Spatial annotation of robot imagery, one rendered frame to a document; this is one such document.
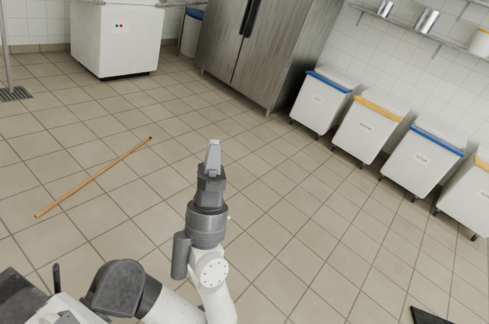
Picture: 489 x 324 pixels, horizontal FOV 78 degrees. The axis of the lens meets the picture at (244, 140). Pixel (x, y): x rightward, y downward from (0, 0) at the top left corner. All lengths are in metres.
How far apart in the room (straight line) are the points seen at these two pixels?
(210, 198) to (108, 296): 0.32
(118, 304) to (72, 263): 1.38
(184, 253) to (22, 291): 0.33
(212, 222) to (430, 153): 3.15
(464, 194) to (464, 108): 0.99
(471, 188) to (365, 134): 1.11
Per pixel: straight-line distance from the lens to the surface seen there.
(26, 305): 0.80
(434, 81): 4.11
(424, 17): 3.85
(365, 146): 3.72
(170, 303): 0.84
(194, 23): 4.99
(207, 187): 0.58
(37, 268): 2.17
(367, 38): 4.21
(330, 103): 3.73
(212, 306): 0.78
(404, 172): 3.73
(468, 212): 3.83
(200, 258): 0.67
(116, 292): 0.79
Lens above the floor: 1.81
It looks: 32 degrees down
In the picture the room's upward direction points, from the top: 20 degrees clockwise
